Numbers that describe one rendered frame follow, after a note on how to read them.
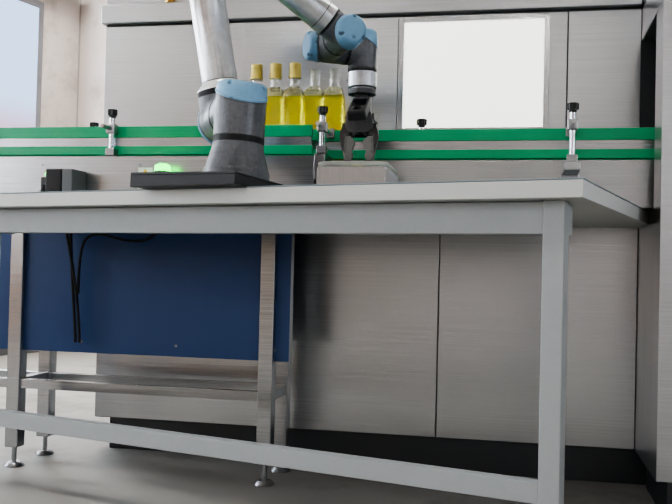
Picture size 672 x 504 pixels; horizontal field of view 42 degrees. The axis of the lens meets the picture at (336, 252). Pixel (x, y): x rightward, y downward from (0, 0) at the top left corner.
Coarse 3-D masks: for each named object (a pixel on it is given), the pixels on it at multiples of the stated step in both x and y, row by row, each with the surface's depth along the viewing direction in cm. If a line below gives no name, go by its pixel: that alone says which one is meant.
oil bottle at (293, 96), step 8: (288, 88) 247; (296, 88) 246; (288, 96) 246; (296, 96) 246; (288, 104) 246; (296, 104) 246; (288, 112) 246; (296, 112) 246; (288, 120) 246; (296, 120) 246
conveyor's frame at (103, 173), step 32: (0, 160) 250; (32, 160) 248; (64, 160) 246; (96, 160) 244; (128, 160) 242; (160, 160) 240; (192, 160) 238; (288, 160) 233; (352, 160) 239; (384, 160) 238; (416, 160) 236; (448, 160) 234; (480, 160) 232; (512, 160) 231; (544, 160) 229; (608, 160) 226; (640, 160) 224; (0, 192) 250; (640, 192) 224
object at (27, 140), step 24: (0, 144) 252; (24, 144) 251; (48, 144) 249; (72, 144) 248; (96, 144) 246; (120, 144) 245; (144, 144) 243; (168, 144) 242; (192, 144) 241; (264, 144) 236; (288, 144) 235
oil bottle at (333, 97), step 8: (328, 88) 244; (336, 88) 244; (328, 96) 244; (336, 96) 243; (344, 96) 247; (328, 104) 244; (336, 104) 243; (344, 104) 247; (328, 112) 244; (336, 112) 243; (344, 112) 247; (328, 120) 244; (336, 120) 243; (344, 120) 247; (336, 128) 243
